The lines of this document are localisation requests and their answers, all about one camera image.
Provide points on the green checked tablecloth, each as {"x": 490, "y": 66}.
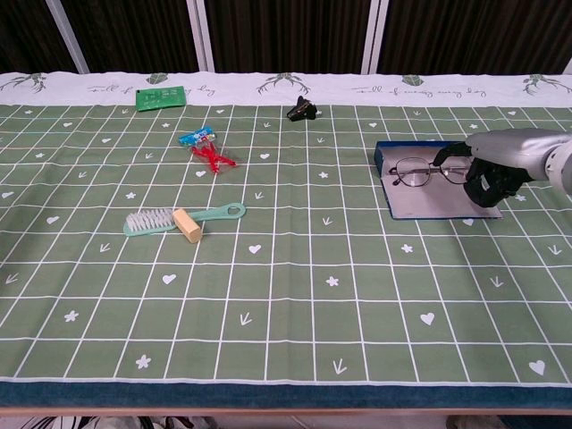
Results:
{"x": 286, "y": 290}

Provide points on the thin-rimmed eyeglasses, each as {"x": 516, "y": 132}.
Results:
{"x": 431, "y": 166}

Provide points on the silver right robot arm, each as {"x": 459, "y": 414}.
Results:
{"x": 562, "y": 165}

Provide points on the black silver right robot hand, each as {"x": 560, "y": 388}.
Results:
{"x": 509, "y": 152}

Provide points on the small tan wooden block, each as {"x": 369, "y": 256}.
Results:
{"x": 187, "y": 225}

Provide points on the green circuit board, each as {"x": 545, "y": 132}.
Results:
{"x": 160, "y": 98}

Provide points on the red plastic clip toy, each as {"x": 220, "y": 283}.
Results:
{"x": 199, "y": 136}

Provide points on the mint green scrubbing brush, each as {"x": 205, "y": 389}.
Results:
{"x": 214, "y": 214}

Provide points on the black clip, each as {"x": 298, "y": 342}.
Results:
{"x": 300, "y": 111}

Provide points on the white partition post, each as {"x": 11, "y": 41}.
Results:
{"x": 374, "y": 36}
{"x": 201, "y": 36}
{"x": 568, "y": 67}
{"x": 67, "y": 36}

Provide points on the blue glasses case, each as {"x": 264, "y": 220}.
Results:
{"x": 429, "y": 203}

